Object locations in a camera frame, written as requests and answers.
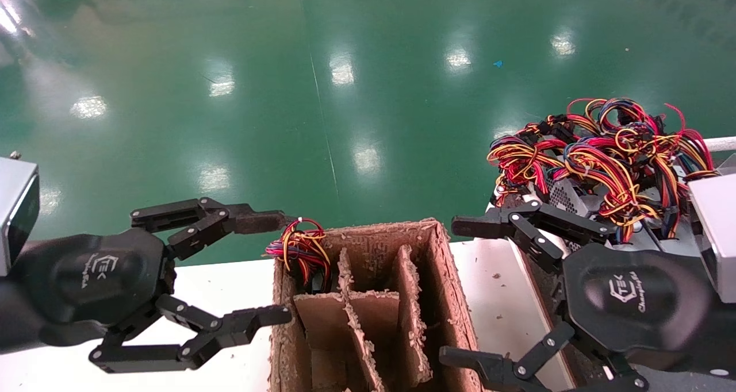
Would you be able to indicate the grey computer power supply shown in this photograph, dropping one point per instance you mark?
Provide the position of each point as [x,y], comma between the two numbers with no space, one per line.
[667,242]
[302,251]
[566,193]

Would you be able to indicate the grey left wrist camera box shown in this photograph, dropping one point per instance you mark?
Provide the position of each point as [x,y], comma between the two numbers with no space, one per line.
[12,202]

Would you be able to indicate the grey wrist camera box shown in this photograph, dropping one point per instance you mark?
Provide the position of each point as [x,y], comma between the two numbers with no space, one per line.
[719,237]
[12,202]

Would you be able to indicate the short cardboard cross divider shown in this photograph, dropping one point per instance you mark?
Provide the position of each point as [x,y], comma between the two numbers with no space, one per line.
[322,323]

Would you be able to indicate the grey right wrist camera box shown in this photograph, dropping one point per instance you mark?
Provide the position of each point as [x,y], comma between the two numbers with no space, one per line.
[719,237]

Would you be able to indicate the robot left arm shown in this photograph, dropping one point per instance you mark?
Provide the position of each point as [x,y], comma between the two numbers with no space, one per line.
[8,323]

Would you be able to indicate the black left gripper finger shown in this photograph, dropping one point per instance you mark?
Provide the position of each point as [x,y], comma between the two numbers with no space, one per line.
[230,329]
[207,222]

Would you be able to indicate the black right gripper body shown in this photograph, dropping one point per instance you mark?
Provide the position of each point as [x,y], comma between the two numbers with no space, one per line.
[632,300]

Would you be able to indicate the long cardboard divider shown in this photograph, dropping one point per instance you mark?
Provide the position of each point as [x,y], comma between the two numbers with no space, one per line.
[359,334]
[411,311]

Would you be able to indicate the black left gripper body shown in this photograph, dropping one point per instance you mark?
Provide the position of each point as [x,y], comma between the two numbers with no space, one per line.
[98,277]

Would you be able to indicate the worn brown cardboard box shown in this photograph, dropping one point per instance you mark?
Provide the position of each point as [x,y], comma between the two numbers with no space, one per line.
[454,300]

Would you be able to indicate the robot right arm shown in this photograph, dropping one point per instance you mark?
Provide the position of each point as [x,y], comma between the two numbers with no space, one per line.
[727,340]

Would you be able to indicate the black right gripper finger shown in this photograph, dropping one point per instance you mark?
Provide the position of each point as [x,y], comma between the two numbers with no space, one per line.
[500,372]
[575,222]

